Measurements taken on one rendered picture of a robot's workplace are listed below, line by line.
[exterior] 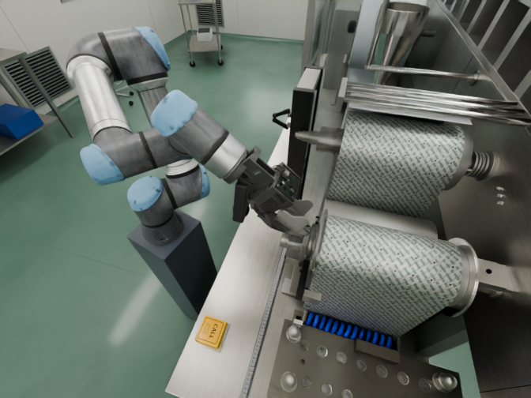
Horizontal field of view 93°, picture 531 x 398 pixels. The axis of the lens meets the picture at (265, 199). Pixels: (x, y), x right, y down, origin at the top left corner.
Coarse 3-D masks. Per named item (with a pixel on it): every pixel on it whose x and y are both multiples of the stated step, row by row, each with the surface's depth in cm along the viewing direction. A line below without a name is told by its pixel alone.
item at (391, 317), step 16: (320, 288) 54; (336, 288) 52; (304, 304) 63; (320, 304) 60; (336, 304) 57; (352, 304) 55; (368, 304) 53; (384, 304) 51; (400, 304) 49; (352, 320) 61; (368, 320) 58; (384, 320) 56; (400, 320) 54; (416, 320) 52
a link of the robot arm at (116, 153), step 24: (72, 48) 61; (96, 48) 62; (72, 72) 59; (96, 72) 58; (96, 96) 52; (96, 120) 48; (120, 120) 50; (96, 144) 45; (120, 144) 45; (144, 144) 46; (96, 168) 43; (120, 168) 45; (144, 168) 47
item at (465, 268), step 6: (318, 234) 48; (318, 240) 47; (462, 252) 45; (312, 258) 50; (462, 258) 44; (312, 264) 49; (462, 264) 43; (468, 264) 43; (462, 270) 43; (468, 270) 43; (462, 276) 43; (468, 276) 43; (462, 282) 43; (468, 282) 42; (462, 288) 43; (462, 294) 43; (456, 300) 44
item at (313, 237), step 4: (312, 224) 52; (316, 224) 53; (312, 228) 51; (316, 228) 51; (312, 232) 50; (316, 232) 50; (312, 236) 50; (316, 236) 50; (308, 240) 52; (312, 240) 49; (316, 240) 49; (308, 244) 50; (312, 244) 50; (308, 248) 50; (312, 248) 50; (308, 252) 50; (312, 252) 50; (308, 256) 51; (312, 256) 50
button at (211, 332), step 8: (208, 320) 73; (216, 320) 73; (200, 328) 72; (208, 328) 72; (216, 328) 72; (224, 328) 72; (200, 336) 70; (208, 336) 70; (216, 336) 70; (208, 344) 69; (216, 344) 69
